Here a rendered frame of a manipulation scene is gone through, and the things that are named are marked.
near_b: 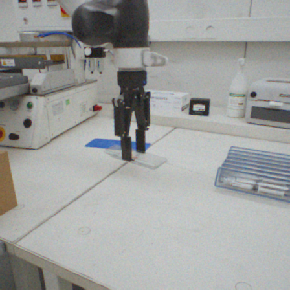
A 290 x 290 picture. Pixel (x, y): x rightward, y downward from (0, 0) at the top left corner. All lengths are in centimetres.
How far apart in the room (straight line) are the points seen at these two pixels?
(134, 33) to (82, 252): 47
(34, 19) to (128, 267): 119
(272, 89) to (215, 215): 66
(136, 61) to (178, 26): 83
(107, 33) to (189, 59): 90
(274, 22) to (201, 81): 41
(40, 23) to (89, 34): 78
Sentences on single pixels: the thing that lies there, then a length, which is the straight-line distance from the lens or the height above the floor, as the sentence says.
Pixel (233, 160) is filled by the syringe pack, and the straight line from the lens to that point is 79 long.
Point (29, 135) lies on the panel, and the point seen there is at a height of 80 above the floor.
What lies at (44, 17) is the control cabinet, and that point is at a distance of 142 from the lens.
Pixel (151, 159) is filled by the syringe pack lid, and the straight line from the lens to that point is 74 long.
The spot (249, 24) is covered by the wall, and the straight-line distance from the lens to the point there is 141.
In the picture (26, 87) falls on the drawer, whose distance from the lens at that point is 109.
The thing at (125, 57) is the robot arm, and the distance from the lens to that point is 68.
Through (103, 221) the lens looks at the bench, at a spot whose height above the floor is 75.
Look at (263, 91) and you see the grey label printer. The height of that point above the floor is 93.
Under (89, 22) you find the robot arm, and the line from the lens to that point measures 67.
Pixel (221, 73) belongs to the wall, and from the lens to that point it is 148.
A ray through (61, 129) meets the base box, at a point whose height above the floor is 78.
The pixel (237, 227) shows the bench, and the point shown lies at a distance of 62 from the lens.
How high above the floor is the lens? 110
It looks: 21 degrees down
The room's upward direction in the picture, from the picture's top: straight up
